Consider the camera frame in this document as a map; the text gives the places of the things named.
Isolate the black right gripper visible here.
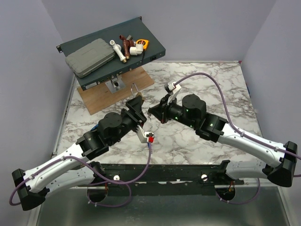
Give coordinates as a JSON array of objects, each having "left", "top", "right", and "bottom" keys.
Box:
[{"left": 148, "top": 94, "right": 197, "bottom": 129}]

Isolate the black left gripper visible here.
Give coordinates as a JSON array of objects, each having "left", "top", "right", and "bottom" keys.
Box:
[{"left": 109, "top": 97, "right": 147, "bottom": 146}]

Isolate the brass padlock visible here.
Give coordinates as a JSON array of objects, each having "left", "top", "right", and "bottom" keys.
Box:
[{"left": 130, "top": 83, "right": 145, "bottom": 103}]

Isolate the blue cable lock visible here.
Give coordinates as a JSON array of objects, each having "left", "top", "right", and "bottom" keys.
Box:
[{"left": 91, "top": 124, "right": 98, "bottom": 131}]

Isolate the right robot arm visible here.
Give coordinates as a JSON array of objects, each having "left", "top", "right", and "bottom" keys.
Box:
[{"left": 148, "top": 94, "right": 297, "bottom": 187}]

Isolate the white pvc elbow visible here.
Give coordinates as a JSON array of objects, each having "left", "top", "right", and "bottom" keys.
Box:
[{"left": 129, "top": 44, "right": 143, "bottom": 56}]

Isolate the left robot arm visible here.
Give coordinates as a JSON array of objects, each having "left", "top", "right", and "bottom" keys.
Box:
[{"left": 9, "top": 95, "right": 151, "bottom": 211}]

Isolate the wooden board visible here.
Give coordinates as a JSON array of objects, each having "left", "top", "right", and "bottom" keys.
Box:
[{"left": 78, "top": 67, "right": 154, "bottom": 115}]

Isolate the white pvc pipe fitting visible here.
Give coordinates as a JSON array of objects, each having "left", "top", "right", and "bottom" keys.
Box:
[{"left": 110, "top": 40, "right": 127, "bottom": 63}]

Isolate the brown pipe valve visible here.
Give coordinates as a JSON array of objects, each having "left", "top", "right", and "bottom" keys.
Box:
[{"left": 119, "top": 35, "right": 135, "bottom": 59}]

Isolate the yellow tape measure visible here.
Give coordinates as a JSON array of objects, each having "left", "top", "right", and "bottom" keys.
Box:
[{"left": 136, "top": 39, "right": 150, "bottom": 51}]

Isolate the grey plastic tool case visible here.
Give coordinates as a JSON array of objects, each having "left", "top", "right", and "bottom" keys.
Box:
[{"left": 65, "top": 38, "right": 115, "bottom": 78}]

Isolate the dark teal rack shelf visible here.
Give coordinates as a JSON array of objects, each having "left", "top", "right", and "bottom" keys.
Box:
[{"left": 56, "top": 17, "right": 166, "bottom": 90}]

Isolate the metal shelf stand bracket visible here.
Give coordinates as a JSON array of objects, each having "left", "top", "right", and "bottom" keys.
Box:
[{"left": 105, "top": 78, "right": 126, "bottom": 93}]

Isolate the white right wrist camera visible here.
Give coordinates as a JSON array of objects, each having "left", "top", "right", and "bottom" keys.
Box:
[{"left": 164, "top": 82, "right": 181, "bottom": 105}]

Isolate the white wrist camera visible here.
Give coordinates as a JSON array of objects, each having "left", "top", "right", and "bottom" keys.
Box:
[
  {"left": 136, "top": 125, "right": 155, "bottom": 143},
  {"left": 164, "top": 82, "right": 181, "bottom": 105}
]

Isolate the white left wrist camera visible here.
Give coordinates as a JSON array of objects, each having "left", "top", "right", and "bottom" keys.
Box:
[{"left": 136, "top": 125, "right": 155, "bottom": 143}]

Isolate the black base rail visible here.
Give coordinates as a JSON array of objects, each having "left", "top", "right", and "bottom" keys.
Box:
[{"left": 87, "top": 161, "right": 244, "bottom": 199}]

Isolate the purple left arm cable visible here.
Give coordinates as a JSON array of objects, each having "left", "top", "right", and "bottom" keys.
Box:
[{"left": 8, "top": 142, "right": 152, "bottom": 208}]

